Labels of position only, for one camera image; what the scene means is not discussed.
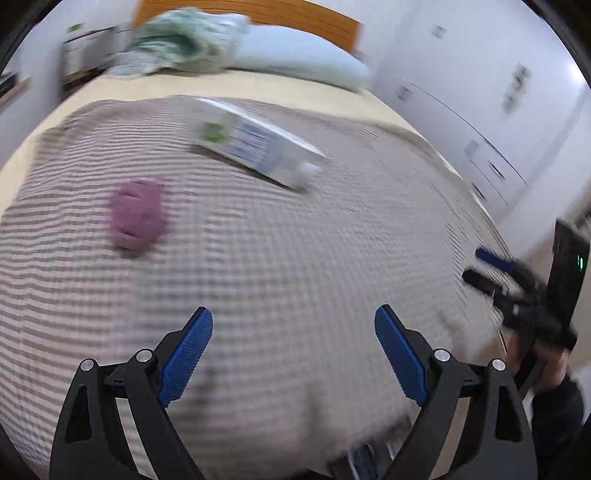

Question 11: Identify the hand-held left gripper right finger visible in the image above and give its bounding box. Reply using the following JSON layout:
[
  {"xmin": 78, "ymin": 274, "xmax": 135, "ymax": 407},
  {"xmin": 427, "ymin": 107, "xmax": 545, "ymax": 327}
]
[{"xmin": 373, "ymin": 304, "xmax": 539, "ymax": 480}]

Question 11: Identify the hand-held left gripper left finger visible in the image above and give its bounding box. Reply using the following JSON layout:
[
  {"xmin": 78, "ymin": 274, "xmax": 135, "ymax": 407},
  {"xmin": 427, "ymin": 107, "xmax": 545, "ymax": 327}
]
[{"xmin": 48, "ymin": 306, "xmax": 214, "ymax": 480}]

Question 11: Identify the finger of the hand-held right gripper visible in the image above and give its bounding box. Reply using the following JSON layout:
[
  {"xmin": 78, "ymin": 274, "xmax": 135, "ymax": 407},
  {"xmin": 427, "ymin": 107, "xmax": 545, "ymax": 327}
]
[
  {"xmin": 462, "ymin": 268, "xmax": 513, "ymax": 310},
  {"xmin": 475, "ymin": 248, "xmax": 539, "ymax": 289}
]

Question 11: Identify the purple wad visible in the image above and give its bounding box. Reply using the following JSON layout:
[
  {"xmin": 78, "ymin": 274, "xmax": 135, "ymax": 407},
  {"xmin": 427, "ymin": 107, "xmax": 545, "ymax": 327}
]
[{"xmin": 108, "ymin": 178, "xmax": 168, "ymax": 252}]

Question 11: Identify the blue and white carton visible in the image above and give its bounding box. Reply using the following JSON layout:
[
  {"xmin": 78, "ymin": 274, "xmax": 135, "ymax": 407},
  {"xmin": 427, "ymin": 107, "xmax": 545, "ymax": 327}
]
[{"xmin": 189, "ymin": 95, "xmax": 330, "ymax": 193}]

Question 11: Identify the person's right forearm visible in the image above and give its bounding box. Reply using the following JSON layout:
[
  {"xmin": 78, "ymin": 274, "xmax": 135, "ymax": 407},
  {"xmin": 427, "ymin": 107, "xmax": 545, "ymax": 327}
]
[{"xmin": 530, "ymin": 376, "xmax": 588, "ymax": 480}]

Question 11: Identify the person's right hand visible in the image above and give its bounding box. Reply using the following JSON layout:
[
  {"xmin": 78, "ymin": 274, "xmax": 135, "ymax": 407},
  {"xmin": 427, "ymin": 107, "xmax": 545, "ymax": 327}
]
[{"xmin": 505, "ymin": 329, "xmax": 572, "ymax": 394}]

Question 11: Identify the brown checkered blanket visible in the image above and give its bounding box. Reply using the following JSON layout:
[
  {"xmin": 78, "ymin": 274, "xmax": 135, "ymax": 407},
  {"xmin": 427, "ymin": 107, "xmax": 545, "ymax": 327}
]
[{"xmin": 0, "ymin": 94, "xmax": 521, "ymax": 480}]

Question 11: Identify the grey hanging ornament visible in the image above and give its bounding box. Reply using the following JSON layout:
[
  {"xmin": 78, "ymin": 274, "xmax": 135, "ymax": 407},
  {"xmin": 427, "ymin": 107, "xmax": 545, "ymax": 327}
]
[{"xmin": 503, "ymin": 62, "xmax": 532, "ymax": 116}]

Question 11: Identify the white wardrobe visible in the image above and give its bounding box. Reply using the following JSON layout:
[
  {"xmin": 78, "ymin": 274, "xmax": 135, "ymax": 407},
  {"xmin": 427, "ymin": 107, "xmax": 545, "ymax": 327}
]
[{"xmin": 355, "ymin": 0, "xmax": 591, "ymax": 246}]

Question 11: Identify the pale yellow bed sheet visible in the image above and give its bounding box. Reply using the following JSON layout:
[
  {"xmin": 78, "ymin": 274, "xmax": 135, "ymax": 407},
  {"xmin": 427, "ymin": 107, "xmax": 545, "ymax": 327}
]
[{"xmin": 0, "ymin": 66, "xmax": 491, "ymax": 219}]

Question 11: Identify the light blue pillow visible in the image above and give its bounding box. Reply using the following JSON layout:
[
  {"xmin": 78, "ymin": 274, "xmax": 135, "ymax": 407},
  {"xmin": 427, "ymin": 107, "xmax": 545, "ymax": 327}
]
[{"xmin": 226, "ymin": 25, "xmax": 373, "ymax": 93}]

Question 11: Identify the green floral quilt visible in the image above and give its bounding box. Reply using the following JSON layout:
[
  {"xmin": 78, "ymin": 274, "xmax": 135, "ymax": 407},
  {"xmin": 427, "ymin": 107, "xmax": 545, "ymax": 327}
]
[{"xmin": 108, "ymin": 6, "xmax": 253, "ymax": 79}]

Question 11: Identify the wooden windowsill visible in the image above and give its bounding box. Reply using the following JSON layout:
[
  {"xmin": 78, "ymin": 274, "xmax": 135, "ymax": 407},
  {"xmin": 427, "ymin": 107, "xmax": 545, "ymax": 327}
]
[{"xmin": 0, "ymin": 76, "xmax": 31, "ymax": 110}]

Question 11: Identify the wooden bed frame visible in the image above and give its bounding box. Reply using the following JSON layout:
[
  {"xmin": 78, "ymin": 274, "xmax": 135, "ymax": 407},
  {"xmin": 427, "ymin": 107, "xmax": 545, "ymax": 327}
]
[{"xmin": 133, "ymin": 0, "xmax": 363, "ymax": 52}]

